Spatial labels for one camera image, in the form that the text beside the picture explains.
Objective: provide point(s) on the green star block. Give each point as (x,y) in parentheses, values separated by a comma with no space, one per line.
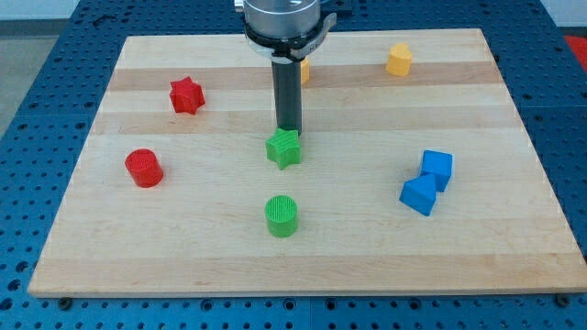
(283,148)

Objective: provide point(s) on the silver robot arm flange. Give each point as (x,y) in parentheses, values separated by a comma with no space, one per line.
(285,31)

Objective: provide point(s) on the red star block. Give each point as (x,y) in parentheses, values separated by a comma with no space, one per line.
(186,96)

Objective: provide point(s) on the green cylinder block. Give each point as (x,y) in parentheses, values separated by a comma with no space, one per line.
(281,216)

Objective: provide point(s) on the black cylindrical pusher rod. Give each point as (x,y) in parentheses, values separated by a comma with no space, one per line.
(287,90)

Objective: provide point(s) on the yellow block behind rod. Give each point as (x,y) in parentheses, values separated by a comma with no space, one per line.
(305,71)

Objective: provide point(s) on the wooden board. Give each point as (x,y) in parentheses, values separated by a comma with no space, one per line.
(416,177)

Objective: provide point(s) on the blue triangular prism block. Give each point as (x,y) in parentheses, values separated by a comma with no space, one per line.
(420,194)

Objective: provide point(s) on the blue cube block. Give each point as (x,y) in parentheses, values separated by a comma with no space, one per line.
(440,165)

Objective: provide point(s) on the yellow heart block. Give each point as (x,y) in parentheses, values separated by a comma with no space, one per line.
(399,60)

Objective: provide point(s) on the red cylinder block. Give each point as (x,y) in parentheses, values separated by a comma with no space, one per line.
(144,168)

